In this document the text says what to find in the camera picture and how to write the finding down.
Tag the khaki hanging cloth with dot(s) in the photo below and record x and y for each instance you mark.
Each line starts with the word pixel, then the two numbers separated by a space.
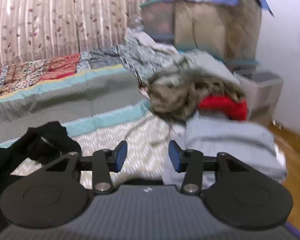
pixel 202 25

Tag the striped teal grey bedspread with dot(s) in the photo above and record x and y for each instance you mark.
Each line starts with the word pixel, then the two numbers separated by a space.
pixel 65 100

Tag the grey brown crumpled cloth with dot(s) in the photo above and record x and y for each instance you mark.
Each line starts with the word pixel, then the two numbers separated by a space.
pixel 170 97

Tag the clear bin with teal lid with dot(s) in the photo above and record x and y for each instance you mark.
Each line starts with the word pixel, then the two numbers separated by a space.
pixel 242 62
pixel 157 17

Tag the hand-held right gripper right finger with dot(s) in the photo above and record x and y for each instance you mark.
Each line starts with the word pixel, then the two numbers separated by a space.
pixel 174 158

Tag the red cloth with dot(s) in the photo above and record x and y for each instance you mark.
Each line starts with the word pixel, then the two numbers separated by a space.
pixel 222 106

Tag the grey lidded bin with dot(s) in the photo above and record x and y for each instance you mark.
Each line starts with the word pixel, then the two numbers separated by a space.
pixel 262 92

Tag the beige leaf print curtain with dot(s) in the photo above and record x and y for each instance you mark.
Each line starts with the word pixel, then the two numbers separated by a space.
pixel 52 17

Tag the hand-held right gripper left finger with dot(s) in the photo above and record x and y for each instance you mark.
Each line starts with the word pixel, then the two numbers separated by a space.
pixel 121 155

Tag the black pants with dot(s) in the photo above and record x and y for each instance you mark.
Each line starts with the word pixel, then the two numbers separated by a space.
pixel 5 160

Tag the light blue folded cloth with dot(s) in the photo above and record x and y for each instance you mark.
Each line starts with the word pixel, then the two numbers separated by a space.
pixel 227 140

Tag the red patchwork quilt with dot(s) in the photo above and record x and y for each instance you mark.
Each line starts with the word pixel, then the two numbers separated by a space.
pixel 40 70

